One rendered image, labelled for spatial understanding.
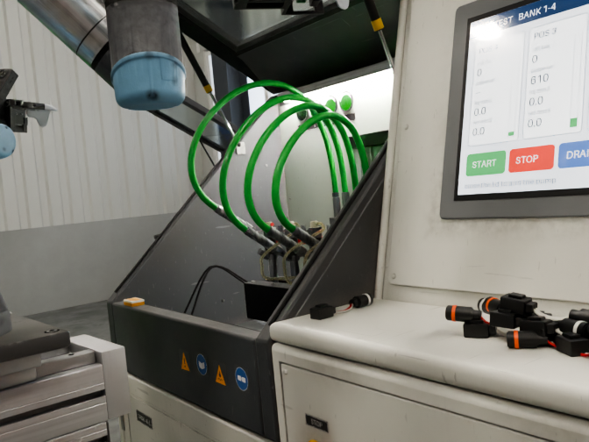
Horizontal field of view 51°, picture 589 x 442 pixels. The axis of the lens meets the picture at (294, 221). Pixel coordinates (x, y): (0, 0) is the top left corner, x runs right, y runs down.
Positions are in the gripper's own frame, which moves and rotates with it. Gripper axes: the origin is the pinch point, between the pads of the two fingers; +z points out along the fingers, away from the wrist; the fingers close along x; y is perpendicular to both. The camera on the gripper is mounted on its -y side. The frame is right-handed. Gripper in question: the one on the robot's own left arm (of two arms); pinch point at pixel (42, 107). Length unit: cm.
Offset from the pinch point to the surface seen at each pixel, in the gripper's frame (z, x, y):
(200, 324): -33, 71, 42
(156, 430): -21, 53, 70
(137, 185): 539, -384, 57
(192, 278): 7, 43, 43
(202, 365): -34, 72, 49
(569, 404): -68, 131, 32
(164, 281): 0, 39, 43
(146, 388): -20, 49, 62
